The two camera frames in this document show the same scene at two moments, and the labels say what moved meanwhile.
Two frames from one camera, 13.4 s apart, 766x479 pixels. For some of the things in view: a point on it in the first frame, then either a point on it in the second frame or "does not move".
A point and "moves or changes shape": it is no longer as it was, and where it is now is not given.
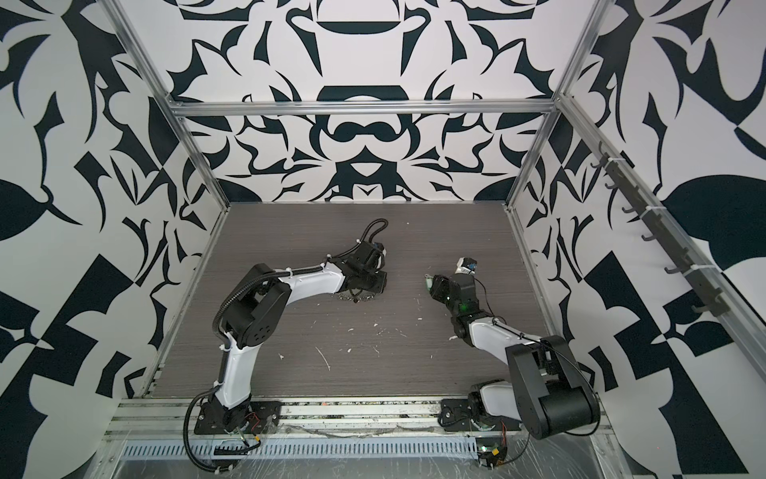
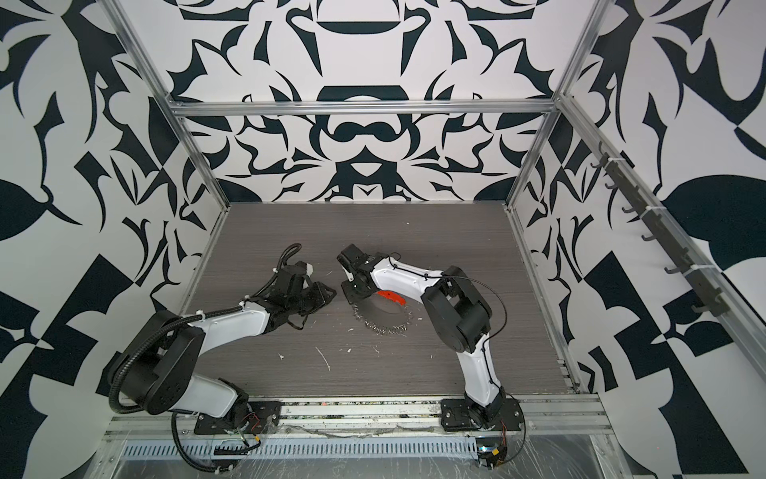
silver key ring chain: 354,298 moves or changes shape
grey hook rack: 701,278 does not move
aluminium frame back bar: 367,105 does not move
